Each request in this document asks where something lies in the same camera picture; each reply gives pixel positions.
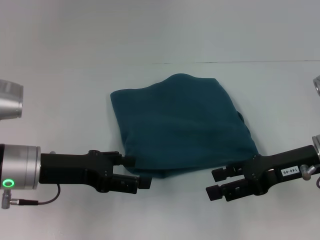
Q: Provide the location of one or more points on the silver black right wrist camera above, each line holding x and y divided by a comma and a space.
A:
317, 85

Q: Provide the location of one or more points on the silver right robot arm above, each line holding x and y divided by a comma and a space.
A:
316, 145

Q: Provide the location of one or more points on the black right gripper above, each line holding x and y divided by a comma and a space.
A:
277, 170

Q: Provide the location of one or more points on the teal blue shirt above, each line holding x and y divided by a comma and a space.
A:
180, 125

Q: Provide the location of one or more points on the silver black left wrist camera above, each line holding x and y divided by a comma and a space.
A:
10, 100

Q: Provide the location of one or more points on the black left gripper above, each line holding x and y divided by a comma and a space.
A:
72, 170

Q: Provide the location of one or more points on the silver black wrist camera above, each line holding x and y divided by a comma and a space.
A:
10, 100
317, 85

